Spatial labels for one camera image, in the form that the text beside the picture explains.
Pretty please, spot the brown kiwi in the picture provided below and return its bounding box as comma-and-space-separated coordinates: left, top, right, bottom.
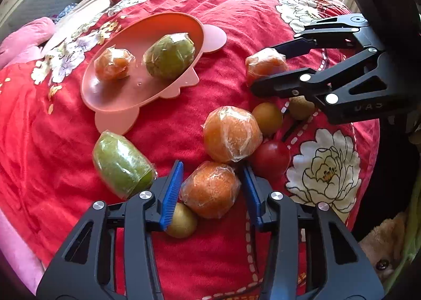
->
166, 202, 198, 239
252, 103, 283, 136
288, 96, 315, 120

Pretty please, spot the tall green mango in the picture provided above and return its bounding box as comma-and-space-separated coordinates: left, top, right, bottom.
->
92, 130, 158, 199

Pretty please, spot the red tomato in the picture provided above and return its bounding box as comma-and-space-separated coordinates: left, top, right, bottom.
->
248, 141, 291, 182

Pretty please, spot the round green mango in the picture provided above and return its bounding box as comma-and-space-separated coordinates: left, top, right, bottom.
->
143, 33, 196, 81

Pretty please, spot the large orange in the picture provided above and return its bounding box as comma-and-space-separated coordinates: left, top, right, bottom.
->
94, 46, 136, 82

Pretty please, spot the plush toy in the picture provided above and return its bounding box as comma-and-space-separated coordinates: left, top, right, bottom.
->
359, 212, 407, 282

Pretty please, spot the red floral bedspread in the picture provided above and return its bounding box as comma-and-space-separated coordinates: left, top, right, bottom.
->
1, 0, 380, 299

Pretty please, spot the pink quilt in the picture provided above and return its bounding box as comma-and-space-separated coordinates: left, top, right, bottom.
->
1, 17, 56, 298

